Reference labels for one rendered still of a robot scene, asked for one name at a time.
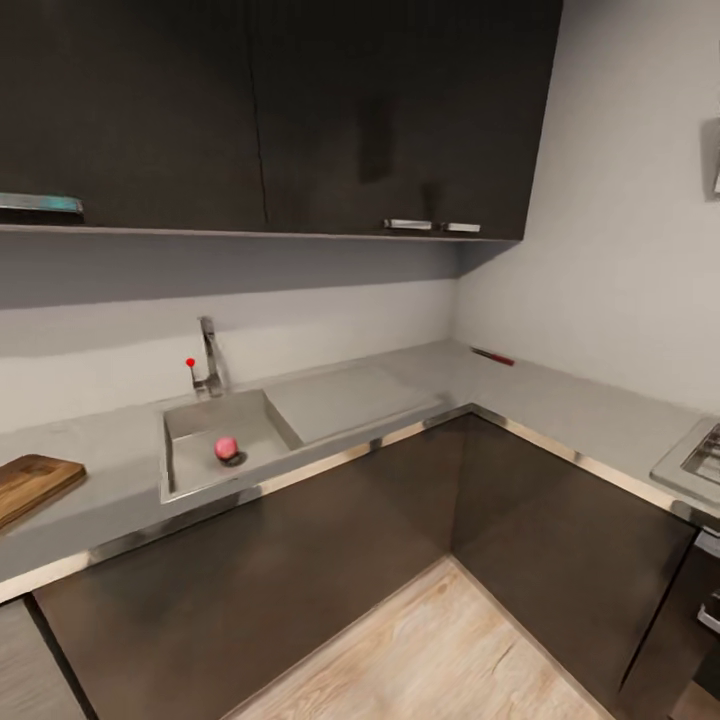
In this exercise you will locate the burner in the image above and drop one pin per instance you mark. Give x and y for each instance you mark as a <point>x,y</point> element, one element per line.
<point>693,465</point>

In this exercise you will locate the oven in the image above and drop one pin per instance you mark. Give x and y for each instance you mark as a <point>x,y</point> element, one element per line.
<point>677,673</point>

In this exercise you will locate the vidalia onion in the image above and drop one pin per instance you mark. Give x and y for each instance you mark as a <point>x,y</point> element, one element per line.
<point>225,447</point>

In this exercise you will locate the drop in sink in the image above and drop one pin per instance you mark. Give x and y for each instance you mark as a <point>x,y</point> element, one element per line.
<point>273,422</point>

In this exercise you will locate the cabinet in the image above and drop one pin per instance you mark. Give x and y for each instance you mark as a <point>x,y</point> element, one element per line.
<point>128,117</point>
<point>411,120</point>

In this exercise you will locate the cutting board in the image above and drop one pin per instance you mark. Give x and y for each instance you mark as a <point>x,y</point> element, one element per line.
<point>21,491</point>

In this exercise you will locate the dishwasher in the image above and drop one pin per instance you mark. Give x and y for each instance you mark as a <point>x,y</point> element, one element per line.
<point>36,679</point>

